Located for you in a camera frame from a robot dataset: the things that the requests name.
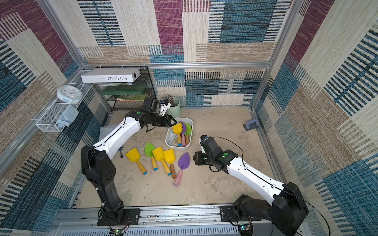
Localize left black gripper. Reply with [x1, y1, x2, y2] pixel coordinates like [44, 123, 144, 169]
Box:
[149, 114, 178, 127]

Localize yellow shovel blue tip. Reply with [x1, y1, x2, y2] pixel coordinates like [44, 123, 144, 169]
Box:
[172, 122, 182, 147]

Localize white plastic storage box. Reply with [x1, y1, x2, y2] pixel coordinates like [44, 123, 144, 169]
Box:
[165, 118, 194, 150]

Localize light blue shovel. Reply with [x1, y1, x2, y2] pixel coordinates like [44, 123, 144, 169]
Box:
[167, 129, 178, 146]

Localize purple shovel pink handle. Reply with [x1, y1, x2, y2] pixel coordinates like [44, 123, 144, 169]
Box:
[174, 152, 190, 187]
[181, 122, 187, 147]

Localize green shovel wooden handle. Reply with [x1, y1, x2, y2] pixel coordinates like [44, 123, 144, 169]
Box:
[185, 123, 192, 146]

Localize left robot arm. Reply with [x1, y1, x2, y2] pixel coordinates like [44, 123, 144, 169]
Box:
[81, 97, 177, 226]

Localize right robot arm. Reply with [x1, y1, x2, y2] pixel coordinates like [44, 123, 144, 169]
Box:
[193, 135, 309, 236]

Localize white FOLIO-02 box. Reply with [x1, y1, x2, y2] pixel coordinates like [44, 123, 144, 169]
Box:
[81, 68, 140, 84]

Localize green pen holder cup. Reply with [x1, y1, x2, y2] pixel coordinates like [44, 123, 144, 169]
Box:
[165, 97, 181, 118]

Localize pens in cup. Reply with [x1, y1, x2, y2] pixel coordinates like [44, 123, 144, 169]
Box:
[165, 94, 177, 107]

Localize colourful book on shelf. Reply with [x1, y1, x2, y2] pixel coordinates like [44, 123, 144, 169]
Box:
[116, 94, 148, 102]

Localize green book on shelf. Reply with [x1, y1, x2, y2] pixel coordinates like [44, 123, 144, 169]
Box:
[100, 85, 145, 95]

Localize grey hole punch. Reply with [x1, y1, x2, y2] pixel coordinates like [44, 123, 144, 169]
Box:
[243, 119, 261, 131]

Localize light blue cloth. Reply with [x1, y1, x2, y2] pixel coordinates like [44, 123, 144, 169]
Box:
[57, 105, 79, 129]

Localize white round clock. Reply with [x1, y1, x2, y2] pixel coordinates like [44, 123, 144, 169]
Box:
[56, 85, 83, 105]

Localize yellow shovel wooden handle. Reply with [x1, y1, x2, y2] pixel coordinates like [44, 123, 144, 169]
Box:
[163, 149, 177, 179]

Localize black wire shelf rack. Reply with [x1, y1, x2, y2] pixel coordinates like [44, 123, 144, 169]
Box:
[94, 67, 157, 112]

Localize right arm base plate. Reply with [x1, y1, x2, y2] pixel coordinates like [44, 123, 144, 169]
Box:
[219, 205, 262, 223]

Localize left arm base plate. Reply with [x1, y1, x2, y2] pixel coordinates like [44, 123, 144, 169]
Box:
[97, 207, 141, 227]

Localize white wire wall basket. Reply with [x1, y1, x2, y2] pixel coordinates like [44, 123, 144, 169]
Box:
[36, 82, 91, 132]

